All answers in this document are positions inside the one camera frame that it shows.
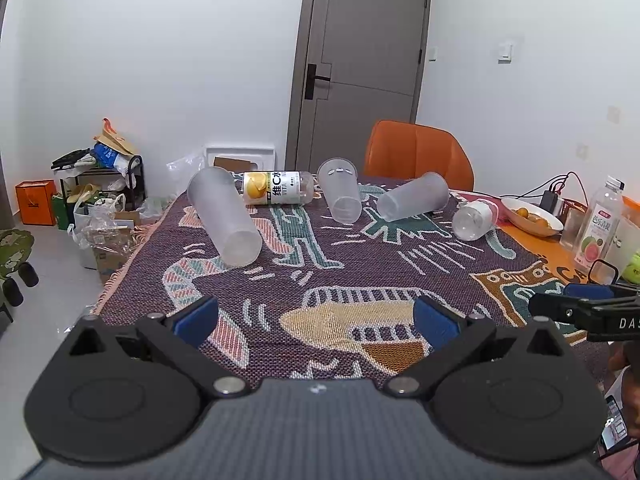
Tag tall frosted plastic cup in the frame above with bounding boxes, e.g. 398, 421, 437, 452
186, 167, 262, 268

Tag frosted cup lying sideways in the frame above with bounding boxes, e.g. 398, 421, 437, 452
376, 172, 449, 222

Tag frosted cup with markings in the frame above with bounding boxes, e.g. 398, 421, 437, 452
317, 158, 362, 226

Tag pink label drink bottle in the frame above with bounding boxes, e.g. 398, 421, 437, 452
574, 176, 625, 274

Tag clear glass tumbler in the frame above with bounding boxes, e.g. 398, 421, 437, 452
560, 208, 585, 250

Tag white bowl of oranges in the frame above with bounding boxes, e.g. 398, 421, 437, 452
501, 197, 564, 238

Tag black power adapter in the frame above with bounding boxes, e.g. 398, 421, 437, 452
539, 190, 563, 216

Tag smartphone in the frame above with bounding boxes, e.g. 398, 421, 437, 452
600, 396, 630, 452

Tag patterned woven tablecloth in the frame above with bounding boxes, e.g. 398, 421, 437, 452
96, 178, 585, 384

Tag cardboard box with plastic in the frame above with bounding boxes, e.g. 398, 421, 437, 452
67, 207, 143, 285

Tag black shelf rack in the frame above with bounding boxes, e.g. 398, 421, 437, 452
51, 148, 146, 210

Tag orange label drink bottle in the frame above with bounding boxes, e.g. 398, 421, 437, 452
239, 171, 314, 206

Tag green camouflage stool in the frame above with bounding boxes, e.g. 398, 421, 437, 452
0, 229, 39, 308

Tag orange chair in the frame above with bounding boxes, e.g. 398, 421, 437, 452
362, 119, 475, 192

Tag orange gift bag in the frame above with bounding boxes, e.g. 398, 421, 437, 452
15, 180, 56, 226

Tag grey door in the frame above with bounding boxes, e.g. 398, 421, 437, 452
284, 0, 431, 171

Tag black door handle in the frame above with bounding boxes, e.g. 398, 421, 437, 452
304, 63, 331, 101

